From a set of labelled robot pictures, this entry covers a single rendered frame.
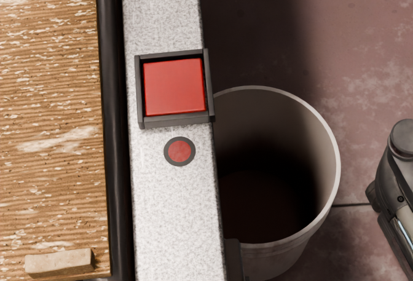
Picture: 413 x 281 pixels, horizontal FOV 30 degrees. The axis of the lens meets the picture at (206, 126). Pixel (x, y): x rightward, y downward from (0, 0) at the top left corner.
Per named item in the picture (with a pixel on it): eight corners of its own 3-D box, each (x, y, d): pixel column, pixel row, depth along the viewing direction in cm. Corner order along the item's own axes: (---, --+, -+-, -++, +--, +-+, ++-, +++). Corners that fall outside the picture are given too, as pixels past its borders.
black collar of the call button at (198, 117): (209, 55, 80) (208, 47, 78) (216, 122, 76) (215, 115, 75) (136, 63, 80) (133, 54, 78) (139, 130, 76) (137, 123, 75)
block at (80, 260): (96, 254, 69) (90, 246, 67) (96, 273, 69) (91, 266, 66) (31, 261, 69) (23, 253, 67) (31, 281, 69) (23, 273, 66)
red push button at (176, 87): (201, 63, 79) (201, 56, 78) (206, 115, 77) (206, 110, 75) (144, 68, 79) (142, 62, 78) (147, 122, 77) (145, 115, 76)
